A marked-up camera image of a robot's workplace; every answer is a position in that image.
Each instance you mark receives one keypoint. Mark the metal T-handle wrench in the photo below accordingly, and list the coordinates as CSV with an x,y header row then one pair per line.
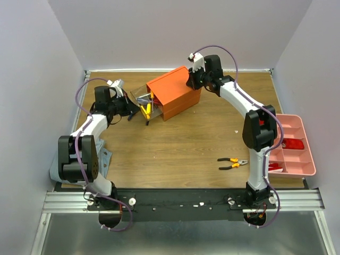
x,y
147,96

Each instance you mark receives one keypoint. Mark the orange handled pliers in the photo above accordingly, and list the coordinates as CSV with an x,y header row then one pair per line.
x,y
235,163

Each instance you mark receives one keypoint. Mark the grey handled screwdriver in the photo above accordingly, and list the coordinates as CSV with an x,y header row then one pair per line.
x,y
143,101

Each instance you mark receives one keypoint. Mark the aluminium rail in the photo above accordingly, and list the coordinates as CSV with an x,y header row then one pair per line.
x,y
290,200

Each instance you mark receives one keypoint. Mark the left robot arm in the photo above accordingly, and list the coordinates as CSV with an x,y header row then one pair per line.
x,y
77,154

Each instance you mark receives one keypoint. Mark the clear top drawer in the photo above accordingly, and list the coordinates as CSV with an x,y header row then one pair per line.
x,y
157,110

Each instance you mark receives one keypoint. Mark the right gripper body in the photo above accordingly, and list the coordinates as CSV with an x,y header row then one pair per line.
x,y
192,80

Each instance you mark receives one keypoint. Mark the orange drawer cabinet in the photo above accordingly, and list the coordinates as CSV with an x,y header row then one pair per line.
x,y
173,93

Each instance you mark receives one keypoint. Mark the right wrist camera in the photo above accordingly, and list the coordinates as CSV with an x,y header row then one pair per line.
x,y
198,62

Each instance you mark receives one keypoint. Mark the red white item in tray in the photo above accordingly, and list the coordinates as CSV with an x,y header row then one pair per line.
x,y
275,168

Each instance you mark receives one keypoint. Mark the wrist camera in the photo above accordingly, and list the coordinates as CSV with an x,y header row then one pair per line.
x,y
198,62
117,86

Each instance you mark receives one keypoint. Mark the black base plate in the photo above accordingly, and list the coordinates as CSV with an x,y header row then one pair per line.
x,y
179,205

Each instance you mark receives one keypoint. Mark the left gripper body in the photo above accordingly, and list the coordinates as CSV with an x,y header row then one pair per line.
x,y
119,105

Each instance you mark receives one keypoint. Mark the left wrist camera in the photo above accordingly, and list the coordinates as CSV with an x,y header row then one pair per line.
x,y
117,86

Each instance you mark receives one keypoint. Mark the blue cloth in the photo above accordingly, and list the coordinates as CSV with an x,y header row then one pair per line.
x,y
104,157

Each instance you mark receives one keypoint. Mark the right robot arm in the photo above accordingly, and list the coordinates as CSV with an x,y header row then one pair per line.
x,y
259,128

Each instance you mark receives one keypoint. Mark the orange handled screwdriver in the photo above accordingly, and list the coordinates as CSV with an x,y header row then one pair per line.
x,y
152,97

